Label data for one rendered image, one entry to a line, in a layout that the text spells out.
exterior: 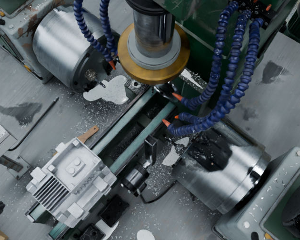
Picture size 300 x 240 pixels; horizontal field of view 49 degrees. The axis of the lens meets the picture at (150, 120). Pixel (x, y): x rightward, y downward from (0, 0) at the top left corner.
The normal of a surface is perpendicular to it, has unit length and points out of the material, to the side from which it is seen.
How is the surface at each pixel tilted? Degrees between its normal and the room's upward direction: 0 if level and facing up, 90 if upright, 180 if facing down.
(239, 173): 9
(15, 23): 0
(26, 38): 90
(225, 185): 36
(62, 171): 0
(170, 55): 0
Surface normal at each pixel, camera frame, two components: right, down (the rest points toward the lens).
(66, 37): -0.19, -0.11
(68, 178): 0.00, -0.33
